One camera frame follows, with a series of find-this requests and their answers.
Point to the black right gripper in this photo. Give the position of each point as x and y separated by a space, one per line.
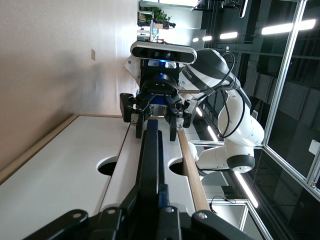
158 83

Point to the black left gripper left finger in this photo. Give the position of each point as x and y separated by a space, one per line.
112 225

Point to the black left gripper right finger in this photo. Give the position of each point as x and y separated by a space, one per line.
195 227

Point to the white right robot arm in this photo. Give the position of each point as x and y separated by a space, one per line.
240 120

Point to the light wooden drawer cabinet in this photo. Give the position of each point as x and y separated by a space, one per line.
193 175

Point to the white ceiling light bar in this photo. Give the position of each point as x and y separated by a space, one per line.
195 39
246 190
199 111
212 133
207 38
228 35
287 27

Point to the small square tape patch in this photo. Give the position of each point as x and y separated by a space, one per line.
93 55

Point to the green potted plant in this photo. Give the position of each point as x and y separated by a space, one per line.
161 16

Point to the white sign plate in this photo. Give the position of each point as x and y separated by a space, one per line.
315 147

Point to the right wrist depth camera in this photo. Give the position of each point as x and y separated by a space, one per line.
150 52

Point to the aluminium cage frame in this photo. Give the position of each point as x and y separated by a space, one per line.
284 75

